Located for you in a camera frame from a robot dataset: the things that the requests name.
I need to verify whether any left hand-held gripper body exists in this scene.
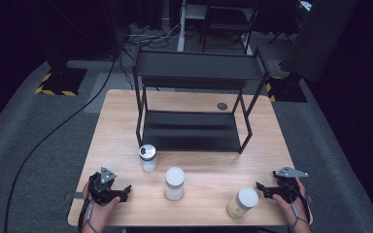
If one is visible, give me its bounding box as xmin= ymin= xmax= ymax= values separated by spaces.
xmin=87 ymin=166 xmax=124 ymax=207

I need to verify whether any white-lidded jar of yellow contents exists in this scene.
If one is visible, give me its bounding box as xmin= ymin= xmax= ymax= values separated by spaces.
xmin=225 ymin=186 xmax=259 ymax=220

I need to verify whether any hand-held gripper cable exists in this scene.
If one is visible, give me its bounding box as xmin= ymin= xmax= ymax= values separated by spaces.
xmin=285 ymin=183 xmax=312 ymax=231
xmin=77 ymin=197 xmax=99 ymax=233

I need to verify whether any left hand-held gripper cable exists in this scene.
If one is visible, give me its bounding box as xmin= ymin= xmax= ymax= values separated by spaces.
xmin=77 ymin=197 xmax=99 ymax=233

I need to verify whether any black yellow-striped stand base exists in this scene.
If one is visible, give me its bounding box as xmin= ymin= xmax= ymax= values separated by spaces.
xmin=265 ymin=75 xmax=308 ymax=104
xmin=34 ymin=67 xmax=88 ymax=97

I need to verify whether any long black floor cable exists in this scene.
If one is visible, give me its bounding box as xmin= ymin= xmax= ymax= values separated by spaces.
xmin=3 ymin=54 xmax=119 ymax=233

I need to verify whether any black two-tier metal rack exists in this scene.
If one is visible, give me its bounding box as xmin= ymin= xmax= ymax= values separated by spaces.
xmin=131 ymin=43 xmax=271 ymax=155

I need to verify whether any person's left hand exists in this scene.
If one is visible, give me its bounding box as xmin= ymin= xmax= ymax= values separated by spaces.
xmin=82 ymin=183 xmax=121 ymax=233

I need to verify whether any dark hanging cloth panel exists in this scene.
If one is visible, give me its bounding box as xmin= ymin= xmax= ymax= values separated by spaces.
xmin=279 ymin=0 xmax=359 ymax=83

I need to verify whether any person's right hand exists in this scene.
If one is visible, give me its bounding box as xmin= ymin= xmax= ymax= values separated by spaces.
xmin=271 ymin=178 xmax=313 ymax=228

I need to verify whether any tangle of floor cables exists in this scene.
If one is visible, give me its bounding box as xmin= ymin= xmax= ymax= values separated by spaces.
xmin=121 ymin=21 xmax=183 ymax=50

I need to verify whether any white-lidded jar of white powder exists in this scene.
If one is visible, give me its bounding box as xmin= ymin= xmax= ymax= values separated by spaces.
xmin=163 ymin=166 xmax=187 ymax=202

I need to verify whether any right hand-held gripper cable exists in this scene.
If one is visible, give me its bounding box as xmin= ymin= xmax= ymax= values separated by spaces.
xmin=285 ymin=183 xmax=312 ymax=231

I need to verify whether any black metal chair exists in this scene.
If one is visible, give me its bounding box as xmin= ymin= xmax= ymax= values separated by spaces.
xmin=201 ymin=0 xmax=260 ymax=55

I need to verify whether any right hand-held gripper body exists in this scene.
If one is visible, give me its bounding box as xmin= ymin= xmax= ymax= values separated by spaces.
xmin=272 ymin=166 xmax=309 ymax=204

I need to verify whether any white desk leg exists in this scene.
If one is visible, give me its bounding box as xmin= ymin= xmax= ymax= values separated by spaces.
xmin=177 ymin=0 xmax=208 ymax=52

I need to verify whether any glass shaker with metal lid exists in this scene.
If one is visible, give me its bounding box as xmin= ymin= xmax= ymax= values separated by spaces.
xmin=138 ymin=144 xmax=158 ymax=173

